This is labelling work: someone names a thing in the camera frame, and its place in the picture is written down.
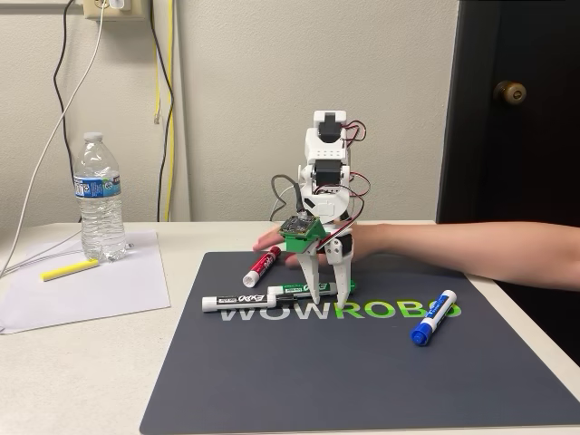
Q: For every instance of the red dry erase marker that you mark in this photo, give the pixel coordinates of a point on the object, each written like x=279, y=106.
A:
x=263, y=266

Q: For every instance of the blue dry erase marker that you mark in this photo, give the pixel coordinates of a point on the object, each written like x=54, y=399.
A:
x=432, y=319

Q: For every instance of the yellow highlighter pen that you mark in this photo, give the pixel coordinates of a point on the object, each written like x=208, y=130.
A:
x=68, y=270

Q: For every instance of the brass door knob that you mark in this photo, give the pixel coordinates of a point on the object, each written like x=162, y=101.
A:
x=509, y=93

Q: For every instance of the person's hand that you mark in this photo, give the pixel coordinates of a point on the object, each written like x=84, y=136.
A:
x=272, y=240

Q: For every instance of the beige wall outlet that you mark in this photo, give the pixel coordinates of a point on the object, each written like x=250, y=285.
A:
x=95, y=10

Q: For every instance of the dark door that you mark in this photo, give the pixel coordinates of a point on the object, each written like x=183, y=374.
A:
x=521, y=158

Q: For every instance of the black dry erase marker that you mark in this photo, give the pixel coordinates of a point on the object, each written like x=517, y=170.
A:
x=235, y=302

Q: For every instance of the green mounted camera board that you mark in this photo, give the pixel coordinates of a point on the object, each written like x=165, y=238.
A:
x=301, y=238

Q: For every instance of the dark grey WOWROBO mat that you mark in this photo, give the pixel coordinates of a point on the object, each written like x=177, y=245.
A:
x=317, y=376

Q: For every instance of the green dry erase marker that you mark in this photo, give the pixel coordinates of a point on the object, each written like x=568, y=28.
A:
x=290, y=290

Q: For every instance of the white paper sheet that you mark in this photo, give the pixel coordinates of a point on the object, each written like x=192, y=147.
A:
x=90, y=294

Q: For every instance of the clear plastic water bottle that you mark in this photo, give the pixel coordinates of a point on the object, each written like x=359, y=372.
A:
x=100, y=204

